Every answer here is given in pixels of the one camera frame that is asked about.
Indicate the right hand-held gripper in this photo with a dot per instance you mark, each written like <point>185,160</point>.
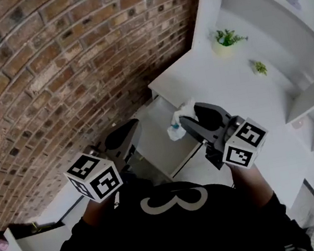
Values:
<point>243,144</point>

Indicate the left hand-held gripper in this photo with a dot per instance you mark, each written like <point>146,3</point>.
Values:
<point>94,177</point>

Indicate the white drawer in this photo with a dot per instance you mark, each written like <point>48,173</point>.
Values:
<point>161,151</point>

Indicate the person's right forearm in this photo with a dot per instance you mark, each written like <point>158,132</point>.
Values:
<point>253,186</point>

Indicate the person's left forearm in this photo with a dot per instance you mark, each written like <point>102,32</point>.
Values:
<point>98,210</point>

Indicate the white desk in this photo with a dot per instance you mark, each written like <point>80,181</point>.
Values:
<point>260,98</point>

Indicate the small green potted plant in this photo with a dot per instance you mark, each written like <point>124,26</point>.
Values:
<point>260,67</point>

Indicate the large green potted plant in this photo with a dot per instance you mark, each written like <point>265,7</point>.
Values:
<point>226,40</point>

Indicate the person's black clothed body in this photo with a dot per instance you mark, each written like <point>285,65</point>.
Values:
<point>170,239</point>

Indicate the white shelf unit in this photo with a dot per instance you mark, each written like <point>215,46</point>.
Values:
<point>277,27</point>

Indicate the white low wall ledge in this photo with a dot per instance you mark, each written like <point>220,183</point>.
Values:
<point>66,208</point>

